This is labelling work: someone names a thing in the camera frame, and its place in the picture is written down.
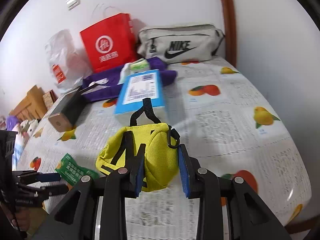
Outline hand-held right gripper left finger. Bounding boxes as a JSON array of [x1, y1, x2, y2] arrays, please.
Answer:
[[32, 144, 147, 240]]

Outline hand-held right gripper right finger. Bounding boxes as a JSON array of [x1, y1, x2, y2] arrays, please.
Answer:
[[177, 144, 292, 240]]

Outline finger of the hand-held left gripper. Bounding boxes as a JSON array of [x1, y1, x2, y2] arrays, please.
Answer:
[[17, 184, 70, 202], [15, 170, 62, 184]]

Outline yellow pouch with black strap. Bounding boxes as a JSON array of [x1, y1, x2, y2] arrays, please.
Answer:
[[95, 97, 181, 193]]

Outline blue tissue pack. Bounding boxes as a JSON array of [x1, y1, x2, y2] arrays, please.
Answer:
[[114, 69, 168, 126]]

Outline white glove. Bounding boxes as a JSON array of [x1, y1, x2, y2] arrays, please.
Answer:
[[118, 63, 133, 84]]

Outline small green tissue pack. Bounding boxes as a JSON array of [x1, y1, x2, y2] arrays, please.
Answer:
[[130, 58, 150, 72]]

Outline person's left hand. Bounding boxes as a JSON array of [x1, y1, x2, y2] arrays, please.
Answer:
[[0, 201, 32, 232]]

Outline green snack packet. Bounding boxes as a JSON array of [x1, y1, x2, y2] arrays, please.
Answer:
[[55, 153, 100, 186]]

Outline plush toys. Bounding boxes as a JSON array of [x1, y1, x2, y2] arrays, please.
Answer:
[[4, 114, 38, 142]]

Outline fruit print tablecloth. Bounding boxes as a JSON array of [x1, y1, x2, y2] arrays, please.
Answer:
[[15, 56, 313, 240]]

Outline wooden headboard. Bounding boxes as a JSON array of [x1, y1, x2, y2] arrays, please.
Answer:
[[9, 85, 48, 121]]

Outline dark green tin box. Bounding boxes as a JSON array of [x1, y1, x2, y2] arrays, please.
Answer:
[[48, 86, 87, 132]]

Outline purple towel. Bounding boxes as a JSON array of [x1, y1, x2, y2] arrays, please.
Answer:
[[81, 57, 178, 103]]

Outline crumpled white tissue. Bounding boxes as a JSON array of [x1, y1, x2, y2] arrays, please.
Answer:
[[88, 78, 110, 88]]

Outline white plastic shopping bag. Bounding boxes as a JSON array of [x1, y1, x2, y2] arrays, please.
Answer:
[[44, 29, 92, 93]]

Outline grey waist bag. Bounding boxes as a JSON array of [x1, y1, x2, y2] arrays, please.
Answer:
[[137, 23, 226, 65]]

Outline red paper bag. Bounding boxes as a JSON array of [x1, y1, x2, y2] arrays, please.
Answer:
[[79, 13, 138, 73]]

